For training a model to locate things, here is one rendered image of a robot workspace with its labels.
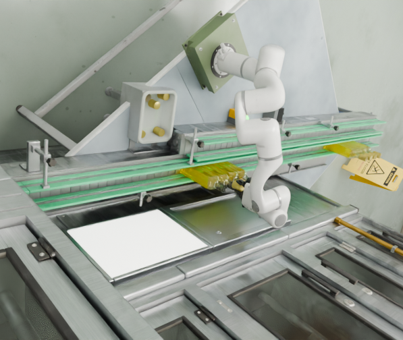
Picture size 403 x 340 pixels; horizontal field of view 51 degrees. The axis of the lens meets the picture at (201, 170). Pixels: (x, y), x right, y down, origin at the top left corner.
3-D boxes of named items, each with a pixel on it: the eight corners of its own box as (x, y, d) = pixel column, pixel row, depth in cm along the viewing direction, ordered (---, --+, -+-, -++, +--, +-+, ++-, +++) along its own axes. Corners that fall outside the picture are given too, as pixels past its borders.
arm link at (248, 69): (237, 81, 179) (266, 91, 168) (244, 49, 174) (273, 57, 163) (253, 81, 185) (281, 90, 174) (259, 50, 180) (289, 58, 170)
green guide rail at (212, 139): (187, 139, 188) (200, 146, 182) (188, 137, 187) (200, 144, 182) (375, 120, 302) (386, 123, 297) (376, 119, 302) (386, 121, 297)
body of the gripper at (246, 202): (267, 216, 167) (252, 203, 176) (273, 192, 163) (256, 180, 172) (251, 217, 163) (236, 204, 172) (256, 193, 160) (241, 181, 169)
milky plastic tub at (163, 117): (127, 137, 181) (138, 144, 176) (131, 86, 174) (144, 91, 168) (160, 135, 193) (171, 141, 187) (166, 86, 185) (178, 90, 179)
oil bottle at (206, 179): (179, 173, 192) (210, 191, 178) (181, 161, 190) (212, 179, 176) (188, 171, 196) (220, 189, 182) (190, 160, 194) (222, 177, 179)
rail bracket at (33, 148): (19, 169, 152) (44, 195, 137) (19, 124, 146) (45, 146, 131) (32, 168, 155) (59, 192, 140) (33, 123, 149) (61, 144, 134)
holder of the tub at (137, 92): (125, 149, 184) (136, 155, 179) (131, 86, 174) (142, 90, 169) (158, 145, 195) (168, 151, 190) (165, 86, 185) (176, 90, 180)
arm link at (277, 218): (271, 197, 146) (294, 189, 150) (254, 185, 155) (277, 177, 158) (273, 233, 154) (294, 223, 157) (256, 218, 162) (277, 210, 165)
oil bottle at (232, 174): (198, 168, 200) (230, 187, 185) (200, 158, 198) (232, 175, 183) (207, 167, 203) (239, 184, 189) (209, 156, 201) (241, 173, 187)
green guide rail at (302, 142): (185, 155, 190) (197, 162, 185) (185, 153, 190) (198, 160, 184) (372, 129, 305) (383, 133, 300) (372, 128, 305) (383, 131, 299)
